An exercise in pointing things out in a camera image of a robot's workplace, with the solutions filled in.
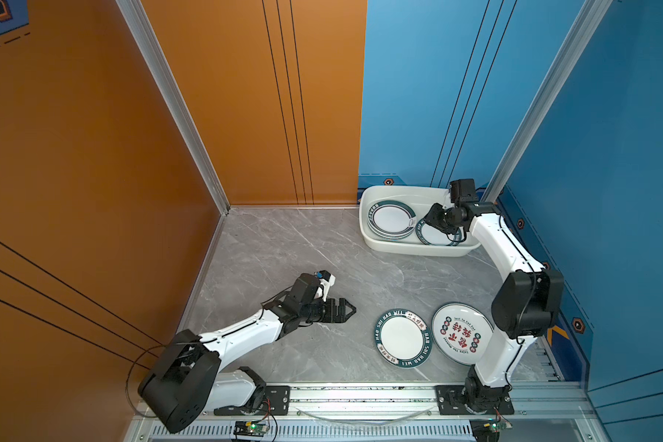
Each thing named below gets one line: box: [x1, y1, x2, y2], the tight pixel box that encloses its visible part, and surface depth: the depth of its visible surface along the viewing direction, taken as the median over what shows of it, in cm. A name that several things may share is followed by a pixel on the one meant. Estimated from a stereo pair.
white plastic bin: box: [359, 186, 477, 257], surface depth 110 cm
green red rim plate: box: [366, 199, 418, 241], surface depth 113 cm
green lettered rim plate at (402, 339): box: [373, 308, 433, 370], surface depth 85 cm
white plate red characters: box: [430, 302, 495, 366], surface depth 86 cm
